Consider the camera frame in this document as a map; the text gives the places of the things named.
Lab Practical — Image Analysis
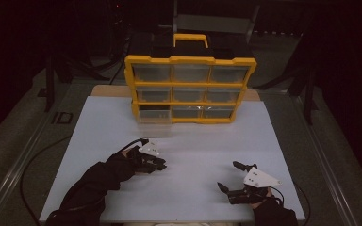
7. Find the black metal stand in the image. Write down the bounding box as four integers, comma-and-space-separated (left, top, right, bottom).
302, 67, 319, 126
37, 56, 58, 113

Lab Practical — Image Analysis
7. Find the black floor cable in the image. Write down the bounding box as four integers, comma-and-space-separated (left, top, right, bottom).
19, 135, 74, 222

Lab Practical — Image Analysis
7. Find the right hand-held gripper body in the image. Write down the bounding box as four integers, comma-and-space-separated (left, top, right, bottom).
226, 167, 282, 205

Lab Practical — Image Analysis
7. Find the aluminium floor rail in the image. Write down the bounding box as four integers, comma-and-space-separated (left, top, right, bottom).
0, 103, 62, 226
290, 93, 362, 226

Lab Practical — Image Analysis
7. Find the hand-held gripper cable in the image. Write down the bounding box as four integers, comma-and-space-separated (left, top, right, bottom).
267, 186, 286, 206
118, 137, 150, 154

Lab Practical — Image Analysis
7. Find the yellow black drawer organizer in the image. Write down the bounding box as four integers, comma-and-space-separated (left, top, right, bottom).
123, 32, 258, 125

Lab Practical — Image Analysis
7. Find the grid of clear organizer bins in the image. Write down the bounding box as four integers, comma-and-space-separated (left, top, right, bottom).
131, 63, 251, 120

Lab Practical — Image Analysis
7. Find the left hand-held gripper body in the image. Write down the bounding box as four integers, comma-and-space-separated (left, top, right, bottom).
127, 138, 158, 175

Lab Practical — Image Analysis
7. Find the right hand-held gripper cable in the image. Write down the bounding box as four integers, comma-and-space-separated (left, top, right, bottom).
267, 186, 286, 206

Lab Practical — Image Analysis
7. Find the person's left hand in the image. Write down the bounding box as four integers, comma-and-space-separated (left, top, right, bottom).
120, 146, 149, 176

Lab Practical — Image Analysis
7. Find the black square floor plate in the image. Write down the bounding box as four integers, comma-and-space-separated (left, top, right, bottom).
50, 110, 74, 125

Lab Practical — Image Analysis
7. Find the left hand-held gripper cable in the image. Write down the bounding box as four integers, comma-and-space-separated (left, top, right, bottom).
118, 137, 150, 154

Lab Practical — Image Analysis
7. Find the person's right hand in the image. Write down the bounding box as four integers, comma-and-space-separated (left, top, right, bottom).
248, 187, 274, 211

